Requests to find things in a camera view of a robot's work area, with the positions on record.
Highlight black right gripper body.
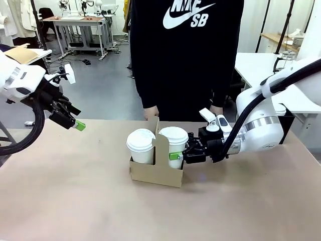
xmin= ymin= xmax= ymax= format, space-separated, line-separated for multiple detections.
xmin=198 ymin=126 xmax=228 ymax=164

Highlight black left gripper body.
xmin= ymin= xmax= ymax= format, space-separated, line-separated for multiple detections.
xmin=37 ymin=82 xmax=70 ymax=115

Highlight brown cardboard cup carrier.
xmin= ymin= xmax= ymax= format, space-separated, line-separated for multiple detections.
xmin=129 ymin=115 xmax=186 ymax=189

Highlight glass french press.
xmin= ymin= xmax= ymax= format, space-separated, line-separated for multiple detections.
xmin=274 ymin=50 xmax=297 ymax=74

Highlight person's right forearm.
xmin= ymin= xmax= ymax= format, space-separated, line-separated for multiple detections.
xmin=139 ymin=72 xmax=159 ymax=109

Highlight white plastic cup lid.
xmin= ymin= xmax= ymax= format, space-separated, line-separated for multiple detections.
xmin=158 ymin=126 xmax=190 ymax=146
xmin=275 ymin=103 xmax=287 ymax=116
xmin=126 ymin=129 xmax=156 ymax=152

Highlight person's left hand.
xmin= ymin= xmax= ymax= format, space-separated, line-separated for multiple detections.
xmin=209 ymin=105 xmax=224 ymax=117

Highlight person's right hand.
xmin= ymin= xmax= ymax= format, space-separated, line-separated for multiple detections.
xmin=143 ymin=105 xmax=160 ymax=122

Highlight white desk with cardboard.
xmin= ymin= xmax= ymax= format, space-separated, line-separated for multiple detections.
xmin=26 ymin=48 xmax=54 ymax=68

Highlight brown cardboard sheet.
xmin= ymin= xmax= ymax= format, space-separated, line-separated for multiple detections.
xmin=4 ymin=43 xmax=39 ymax=65

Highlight black stand pole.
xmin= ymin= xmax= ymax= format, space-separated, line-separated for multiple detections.
xmin=30 ymin=0 xmax=49 ymax=52
xmin=255 ymin=0 xmax=267 ymax=53
xmin=274 ymin=0 xmax=294 ymax=55

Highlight person's black hoodie torso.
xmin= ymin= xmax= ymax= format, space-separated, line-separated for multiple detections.
xmin=129 ymin=0 xmax=244 ymax=123

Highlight grey metal workbench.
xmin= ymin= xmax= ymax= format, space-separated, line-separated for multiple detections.
xmin=41 ymin=16 xmax=112 ymax=62

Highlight white lab coat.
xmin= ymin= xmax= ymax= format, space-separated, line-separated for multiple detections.
xmin=0 ymin=0 xmax=19 ymax=47
xmin=17 ymin=0 xmax=39 ymax=39

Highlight small white background robot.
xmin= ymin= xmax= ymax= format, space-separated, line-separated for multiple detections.
xmin=58 ymin=0 xmax=74 ymax=20

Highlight white side table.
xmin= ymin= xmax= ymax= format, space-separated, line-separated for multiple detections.
xmin=234 ymin=52 xmax=321 ymax=122

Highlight wooden shelf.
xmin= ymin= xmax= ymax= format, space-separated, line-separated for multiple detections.
xmin=260 ymin=32 xmax=301 ymax=55

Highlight grey stacked dishes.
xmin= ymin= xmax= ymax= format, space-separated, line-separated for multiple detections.
xmin=291 ymin=34 xmax=305 ymax=49

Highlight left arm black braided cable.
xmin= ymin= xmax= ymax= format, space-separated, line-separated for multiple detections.
xmin=0 ymin=99 xmax=46 ymax=157

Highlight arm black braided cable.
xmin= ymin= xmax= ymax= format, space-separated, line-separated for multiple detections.
xmin=212 ymin=59 xmax=321 ymax=162
xmin=0 ymin=99 xmax=46 ymax=157

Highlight right arm white camera mount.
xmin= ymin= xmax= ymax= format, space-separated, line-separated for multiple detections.
xmin=199 ymin=107 xmax=221 ymax=133

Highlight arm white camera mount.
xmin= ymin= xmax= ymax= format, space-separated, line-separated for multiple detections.
xmin=51 ymin=63 xmax=77 ymax=86
xmin=199 ymin=107 xmax=221 ymax=133

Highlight left arm white camera mount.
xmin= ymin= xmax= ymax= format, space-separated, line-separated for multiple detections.
xmin=51 ymin=63 xmax=77 ymax=86

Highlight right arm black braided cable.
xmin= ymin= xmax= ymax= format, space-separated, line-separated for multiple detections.
xmin=212 ymin=59 xmax=321 ymax=162

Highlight white cable clamp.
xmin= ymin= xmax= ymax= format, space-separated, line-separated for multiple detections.
xmin=259 ymin=74 xmax=274 ymax=98

